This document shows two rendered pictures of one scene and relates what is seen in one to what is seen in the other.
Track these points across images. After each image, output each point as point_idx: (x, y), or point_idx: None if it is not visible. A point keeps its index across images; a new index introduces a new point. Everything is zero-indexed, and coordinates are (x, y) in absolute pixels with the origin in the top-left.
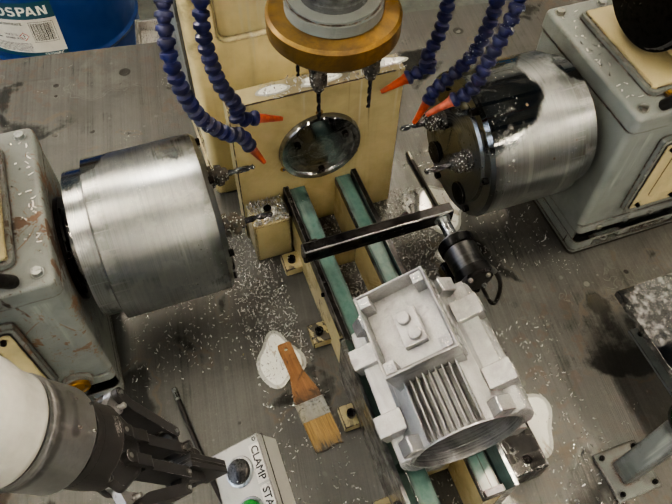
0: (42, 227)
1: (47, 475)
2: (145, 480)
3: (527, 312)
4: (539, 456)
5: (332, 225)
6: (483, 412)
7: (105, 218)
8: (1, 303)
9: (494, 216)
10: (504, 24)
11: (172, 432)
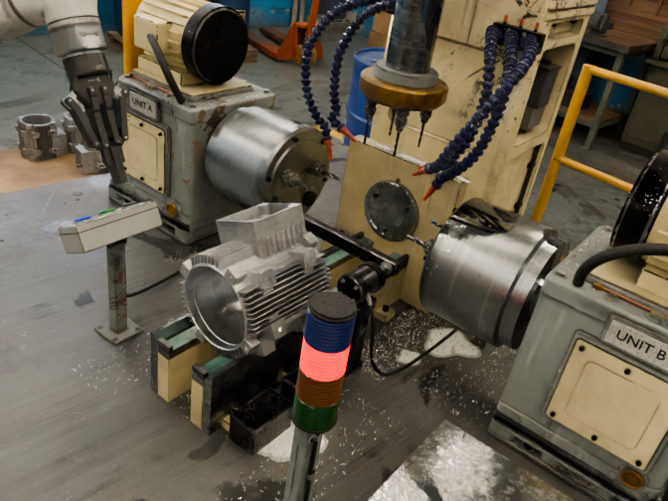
0: (219, 103)
1: (59, 34)
2: (90, 121)
3: (400, 417)
4: (257, 424)
5: None
6: (224, 268)
7: (240, 117)
8: (171, 107)
9: (473, 375)
10: (470, 121)
11: (123, 133)
